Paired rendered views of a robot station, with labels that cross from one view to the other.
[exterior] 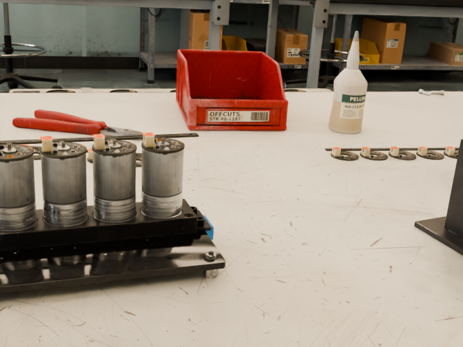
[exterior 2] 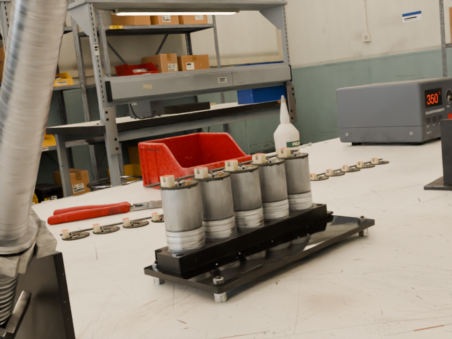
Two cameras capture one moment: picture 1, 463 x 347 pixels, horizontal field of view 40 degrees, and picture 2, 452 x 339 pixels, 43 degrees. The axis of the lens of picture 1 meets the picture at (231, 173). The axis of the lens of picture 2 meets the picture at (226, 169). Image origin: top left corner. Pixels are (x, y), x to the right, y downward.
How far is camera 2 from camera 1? 0.26 m
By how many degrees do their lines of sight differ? 25
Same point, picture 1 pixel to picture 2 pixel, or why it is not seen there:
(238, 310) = (413, 239)
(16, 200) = (229, 210)
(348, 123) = not seen: hidden behind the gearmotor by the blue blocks
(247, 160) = not seen: hidden behind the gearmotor
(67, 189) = (256, 196)
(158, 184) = (302, 183)
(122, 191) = (284, 192)
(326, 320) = not seen: outside the picture
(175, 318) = (387, 252)
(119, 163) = (281, 169)
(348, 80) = (288, 131)
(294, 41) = (77, 178)
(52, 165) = (245, 178)
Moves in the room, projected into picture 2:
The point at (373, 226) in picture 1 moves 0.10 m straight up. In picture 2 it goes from (403, 196) to (396, 89)
